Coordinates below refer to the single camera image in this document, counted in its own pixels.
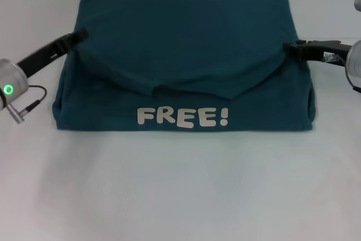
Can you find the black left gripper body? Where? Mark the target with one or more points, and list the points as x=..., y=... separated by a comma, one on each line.
x=42, y=54

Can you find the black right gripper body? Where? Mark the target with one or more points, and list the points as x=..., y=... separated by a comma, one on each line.
x=324, y=50

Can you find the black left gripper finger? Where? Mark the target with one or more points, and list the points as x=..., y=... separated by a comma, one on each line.
x=77, y=37

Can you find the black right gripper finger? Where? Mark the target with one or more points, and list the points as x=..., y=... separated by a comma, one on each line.
x=293, y=50

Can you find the teal blue t-shirt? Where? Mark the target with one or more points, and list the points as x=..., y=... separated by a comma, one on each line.
x=183, y=69

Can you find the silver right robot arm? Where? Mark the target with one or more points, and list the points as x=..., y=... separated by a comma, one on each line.
x=354, y=59

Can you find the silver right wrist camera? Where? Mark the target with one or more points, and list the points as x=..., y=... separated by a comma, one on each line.
x=358, y=2

